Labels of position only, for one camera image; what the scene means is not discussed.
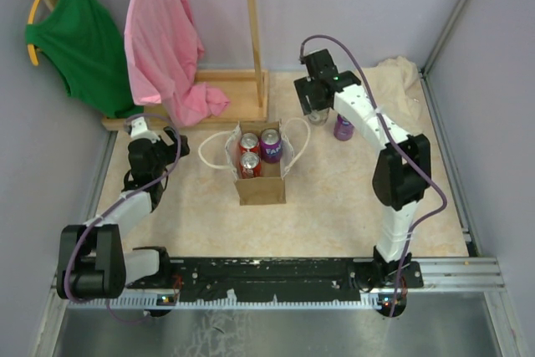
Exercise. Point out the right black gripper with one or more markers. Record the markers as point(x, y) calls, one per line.
point(303, 87)

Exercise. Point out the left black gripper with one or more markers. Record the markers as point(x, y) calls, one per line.
point(170, 150)

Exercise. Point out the clear green-cap bottle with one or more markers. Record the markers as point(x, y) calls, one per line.
point(318, 117)

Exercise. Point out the purple soda can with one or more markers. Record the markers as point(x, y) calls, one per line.
point(343, 129)

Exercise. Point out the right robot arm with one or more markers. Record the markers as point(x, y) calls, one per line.
point(396, 184)

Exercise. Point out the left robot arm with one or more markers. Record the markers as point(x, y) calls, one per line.
point(92, 262)

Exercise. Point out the wooden clothes rack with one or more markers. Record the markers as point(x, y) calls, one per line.
point(247, 89)

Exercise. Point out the red soda can rear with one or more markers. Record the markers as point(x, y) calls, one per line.
point(249, 142)

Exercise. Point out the red soda can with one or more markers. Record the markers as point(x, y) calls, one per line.
point(249, 142)
point(250, 165)

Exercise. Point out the red soda can front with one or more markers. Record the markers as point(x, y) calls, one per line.
point(250, 165)

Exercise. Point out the purple Fanta can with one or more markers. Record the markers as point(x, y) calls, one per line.
point(271, 146)

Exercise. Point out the beige folded cloth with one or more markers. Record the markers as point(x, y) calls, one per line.
point(394, 84)

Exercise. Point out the pink t-shirt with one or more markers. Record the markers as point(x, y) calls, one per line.
point(162, 49)

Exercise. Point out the green tank top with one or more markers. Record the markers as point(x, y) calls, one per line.
point(82, 41)

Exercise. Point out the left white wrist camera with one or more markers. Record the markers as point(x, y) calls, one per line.
point(138, 129)

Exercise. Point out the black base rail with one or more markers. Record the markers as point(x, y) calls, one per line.
point(284, 280)

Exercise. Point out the aluminium frame rail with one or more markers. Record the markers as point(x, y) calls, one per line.
point(440, 275)

